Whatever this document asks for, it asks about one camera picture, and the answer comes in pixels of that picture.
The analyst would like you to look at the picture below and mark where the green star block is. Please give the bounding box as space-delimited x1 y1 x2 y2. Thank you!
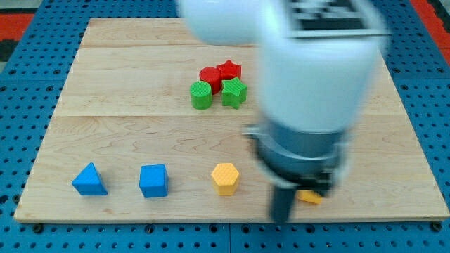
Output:
221 77 248 109

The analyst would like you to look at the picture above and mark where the yellow block behind pusher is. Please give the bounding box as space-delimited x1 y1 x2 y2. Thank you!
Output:
296 190 323 205

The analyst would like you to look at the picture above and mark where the red cylinder block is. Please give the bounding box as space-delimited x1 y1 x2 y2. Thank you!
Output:
199 67 221 95

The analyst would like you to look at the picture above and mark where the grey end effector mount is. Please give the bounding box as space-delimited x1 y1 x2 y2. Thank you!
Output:
243 119 348 196

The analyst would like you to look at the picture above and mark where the wooden board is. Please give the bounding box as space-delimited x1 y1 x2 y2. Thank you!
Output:
14 18 449 224

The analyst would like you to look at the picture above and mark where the blue cube block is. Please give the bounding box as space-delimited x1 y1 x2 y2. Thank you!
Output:
139 164 169 198

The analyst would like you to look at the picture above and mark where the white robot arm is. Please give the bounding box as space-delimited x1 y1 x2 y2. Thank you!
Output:
178 0 388 223

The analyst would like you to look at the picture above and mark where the green cylinder block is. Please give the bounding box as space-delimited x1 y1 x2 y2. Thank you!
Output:
190 81 212 110

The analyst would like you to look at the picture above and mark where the blue triangle block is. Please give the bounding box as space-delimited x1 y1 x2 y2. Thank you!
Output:
72 162 108 196

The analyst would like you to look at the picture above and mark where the yellow hexagon block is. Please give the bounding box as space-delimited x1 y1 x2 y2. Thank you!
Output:
211 163 240 196

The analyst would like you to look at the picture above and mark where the red star block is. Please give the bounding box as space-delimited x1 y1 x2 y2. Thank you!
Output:
217 60 242 80

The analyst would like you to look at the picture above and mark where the dark cylindrical pusher stick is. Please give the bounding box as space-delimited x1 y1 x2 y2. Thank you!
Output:
269 186 296 223

